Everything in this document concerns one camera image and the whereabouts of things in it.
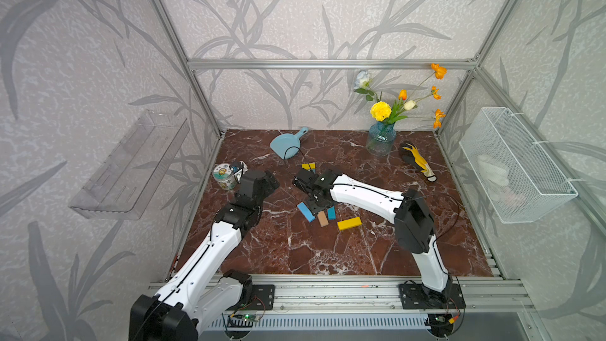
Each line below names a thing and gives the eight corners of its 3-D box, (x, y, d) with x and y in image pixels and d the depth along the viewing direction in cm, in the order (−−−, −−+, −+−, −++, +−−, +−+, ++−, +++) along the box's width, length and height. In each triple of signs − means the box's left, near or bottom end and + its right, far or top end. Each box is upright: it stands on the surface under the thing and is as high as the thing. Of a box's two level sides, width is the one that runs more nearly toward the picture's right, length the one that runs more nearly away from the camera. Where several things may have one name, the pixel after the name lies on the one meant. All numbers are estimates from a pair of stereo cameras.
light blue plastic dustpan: (265, 154, 114) (264, 150, 112) (281, 126, 127) (281, 122, 125) (294, 161, 112) (293, 157, 109) (307, 131, 125) (307, 127, 122)
